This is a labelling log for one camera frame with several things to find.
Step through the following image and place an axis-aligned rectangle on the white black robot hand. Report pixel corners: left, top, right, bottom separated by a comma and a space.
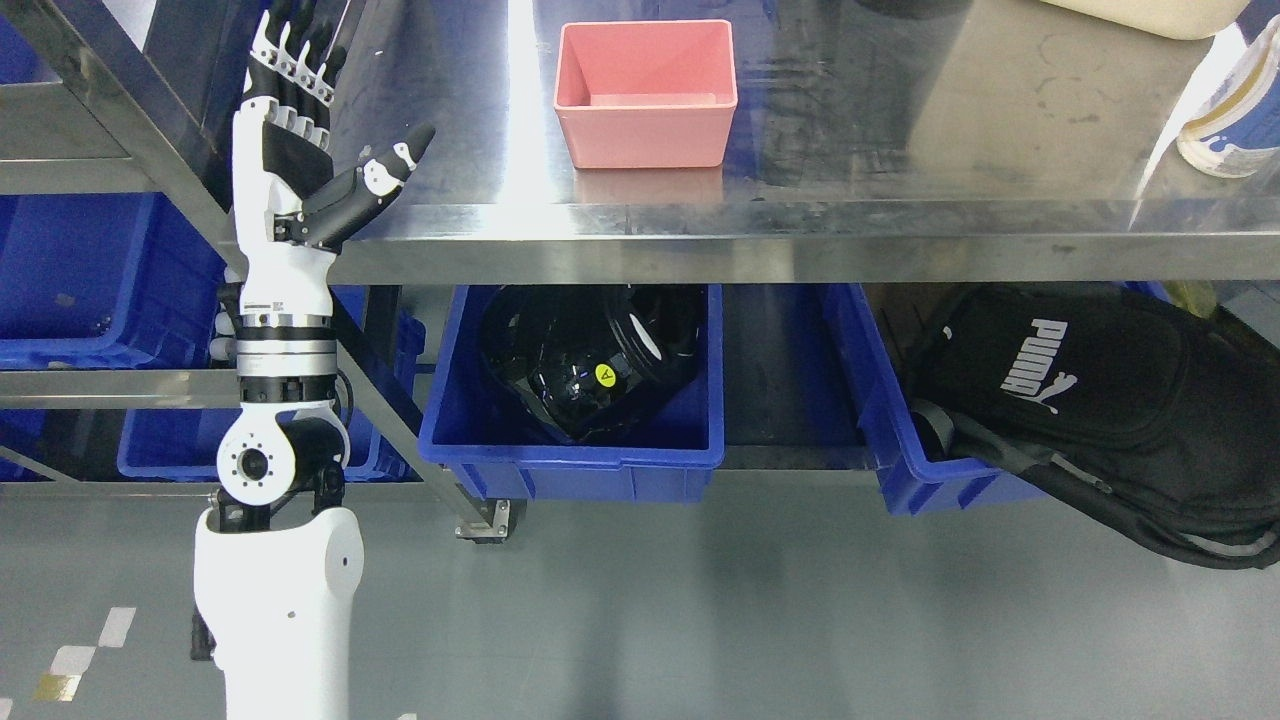
232, 1, 436, 316

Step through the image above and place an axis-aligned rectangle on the pink plastic storage box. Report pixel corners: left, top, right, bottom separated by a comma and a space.
553, 19, 739, 170

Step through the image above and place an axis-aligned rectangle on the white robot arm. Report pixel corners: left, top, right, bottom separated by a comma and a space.
193, 1, 435, 719

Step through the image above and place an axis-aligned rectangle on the blue shelf bin upper left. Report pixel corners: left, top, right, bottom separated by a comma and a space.
1, 193, 225, 370

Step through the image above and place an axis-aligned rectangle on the blue shelf bin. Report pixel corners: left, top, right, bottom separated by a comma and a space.
116, 310, 428, 483
1, 193, 225, 370

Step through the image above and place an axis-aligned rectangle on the blue shelf bin lower left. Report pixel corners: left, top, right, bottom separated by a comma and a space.
116, 310, 428, 483

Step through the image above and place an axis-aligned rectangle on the beige container on table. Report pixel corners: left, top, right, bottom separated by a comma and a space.
1046, 1, 1251, 41

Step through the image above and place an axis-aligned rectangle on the blue bin with helmet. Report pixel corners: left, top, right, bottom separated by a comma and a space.
419, 284, 726, 503

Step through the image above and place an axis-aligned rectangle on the blue bin under backpack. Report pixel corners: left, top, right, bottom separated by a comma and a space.
818, 283, 1044, 516

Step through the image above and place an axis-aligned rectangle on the black Puma backpack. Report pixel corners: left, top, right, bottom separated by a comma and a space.
902, 282, 1279, 570

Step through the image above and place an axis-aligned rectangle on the white blue bottle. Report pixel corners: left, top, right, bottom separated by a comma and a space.
1176, 14, 1279, 179

